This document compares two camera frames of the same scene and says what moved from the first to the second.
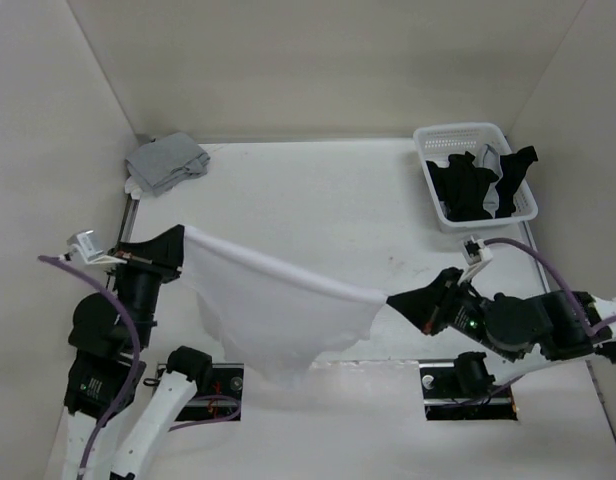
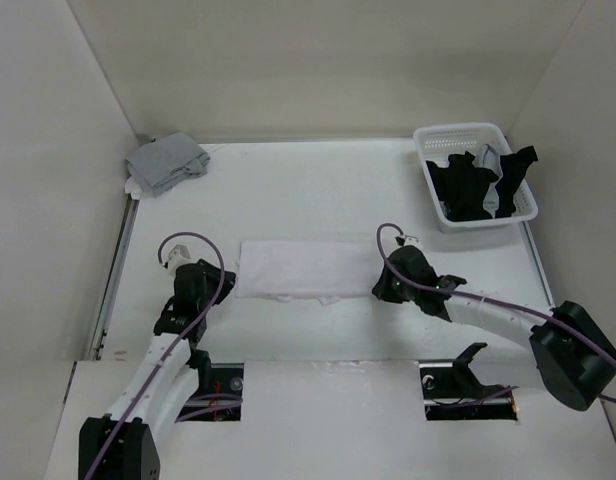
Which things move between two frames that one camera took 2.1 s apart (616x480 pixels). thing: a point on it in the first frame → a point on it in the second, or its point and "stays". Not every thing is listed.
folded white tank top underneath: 130,187 stays
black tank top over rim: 514,167 stays
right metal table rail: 538,263 stays
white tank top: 274,318 → 285,270
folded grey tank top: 163,162 stays
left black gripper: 163,254 → 214,275
